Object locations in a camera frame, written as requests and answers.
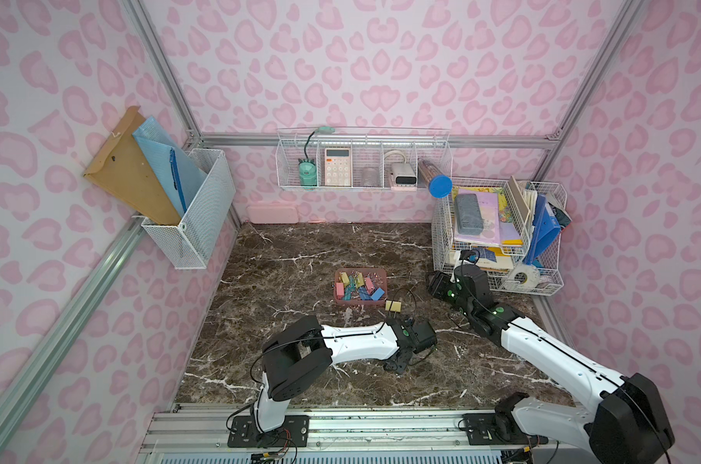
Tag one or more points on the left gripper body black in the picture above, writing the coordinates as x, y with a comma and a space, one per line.
407, 354

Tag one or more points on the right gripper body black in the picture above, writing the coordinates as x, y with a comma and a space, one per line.
446, 284

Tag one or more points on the large yellow binder clip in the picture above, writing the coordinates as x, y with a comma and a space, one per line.
393, 306

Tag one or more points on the blue binder clip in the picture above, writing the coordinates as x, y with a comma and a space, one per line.
378, 294
363, 294

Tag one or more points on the pink plastic storage box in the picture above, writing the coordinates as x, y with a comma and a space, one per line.
379, 277

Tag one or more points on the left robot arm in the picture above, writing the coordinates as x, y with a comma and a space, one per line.
293, 360

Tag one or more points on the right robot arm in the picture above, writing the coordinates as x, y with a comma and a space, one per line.
618, 418

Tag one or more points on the pink box lid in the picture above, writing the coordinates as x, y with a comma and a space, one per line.
276, 213

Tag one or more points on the cream book lower tray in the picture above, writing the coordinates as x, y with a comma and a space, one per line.
492, 259

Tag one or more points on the white tape roll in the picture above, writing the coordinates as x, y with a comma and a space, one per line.
523, 278

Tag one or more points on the grey pencil case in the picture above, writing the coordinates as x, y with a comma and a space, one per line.
468, 214

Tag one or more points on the stack of coloured papers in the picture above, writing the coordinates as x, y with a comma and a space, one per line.
499, 224

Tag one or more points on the blue folder upright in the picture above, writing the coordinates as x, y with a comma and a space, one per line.
546, 229

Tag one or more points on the tube with blue cap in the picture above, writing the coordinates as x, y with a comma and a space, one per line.
438, 184

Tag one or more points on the pink white small device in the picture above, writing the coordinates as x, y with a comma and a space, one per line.
401, 175

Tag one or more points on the clear glass jar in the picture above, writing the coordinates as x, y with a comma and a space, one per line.
370, 178

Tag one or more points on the white calculator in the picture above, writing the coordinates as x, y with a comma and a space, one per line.
338, 167

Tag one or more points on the green desk lamp gadget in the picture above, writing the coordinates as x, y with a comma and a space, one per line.
307, 168

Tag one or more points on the blue pen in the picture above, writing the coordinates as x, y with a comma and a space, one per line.
176, 181

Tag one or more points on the light blue folder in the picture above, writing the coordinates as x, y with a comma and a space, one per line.
156, 144

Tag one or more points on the brown paper envelope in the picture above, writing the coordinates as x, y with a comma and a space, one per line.
120, 168

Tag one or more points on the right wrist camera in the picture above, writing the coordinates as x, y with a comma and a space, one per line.
466, 257

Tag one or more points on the white wire desk organizer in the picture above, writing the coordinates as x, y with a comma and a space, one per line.
521, 198

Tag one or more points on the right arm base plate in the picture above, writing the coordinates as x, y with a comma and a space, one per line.
492, 429

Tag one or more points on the white wire wall shelf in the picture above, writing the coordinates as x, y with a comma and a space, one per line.
368, 147

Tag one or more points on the white mesh wall file basket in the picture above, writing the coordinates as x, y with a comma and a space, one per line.
190, 244

